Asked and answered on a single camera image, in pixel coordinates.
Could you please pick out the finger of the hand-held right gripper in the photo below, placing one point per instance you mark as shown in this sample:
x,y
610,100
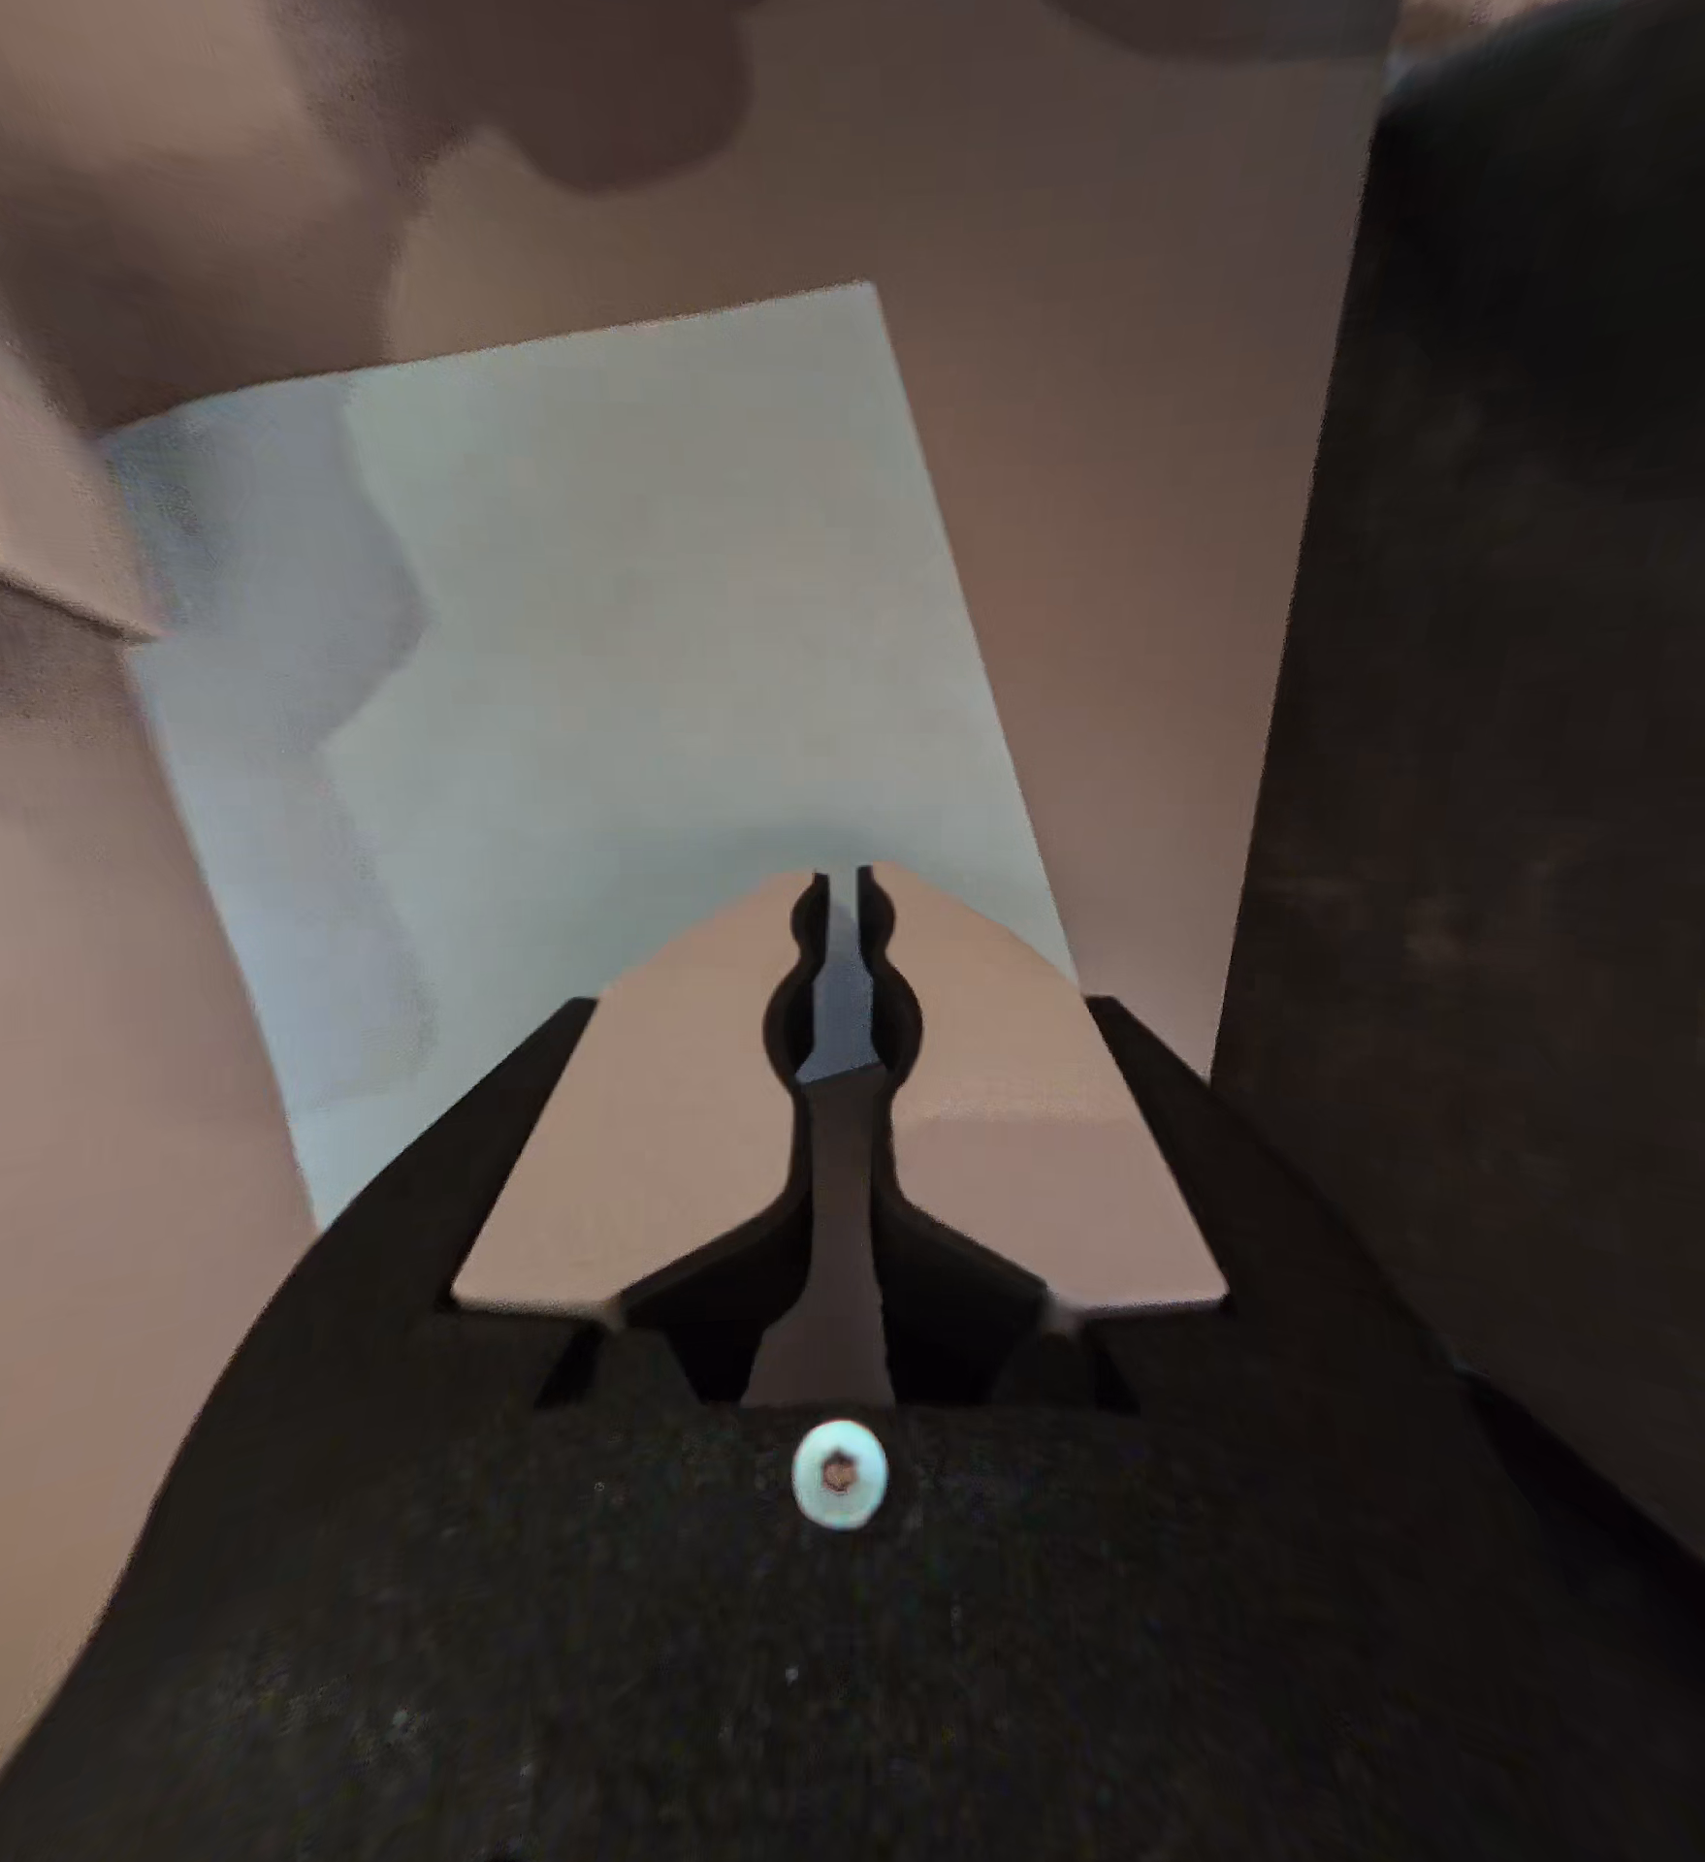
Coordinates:
x,y
9,481

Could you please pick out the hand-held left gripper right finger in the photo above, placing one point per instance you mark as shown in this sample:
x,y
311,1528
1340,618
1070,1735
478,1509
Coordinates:
x,y
1041,1147

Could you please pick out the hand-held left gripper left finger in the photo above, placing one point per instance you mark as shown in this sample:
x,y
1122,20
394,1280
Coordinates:
x,y
649,1134

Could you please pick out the floral origami paper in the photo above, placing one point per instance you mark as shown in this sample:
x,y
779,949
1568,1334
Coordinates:
x,y
679,611

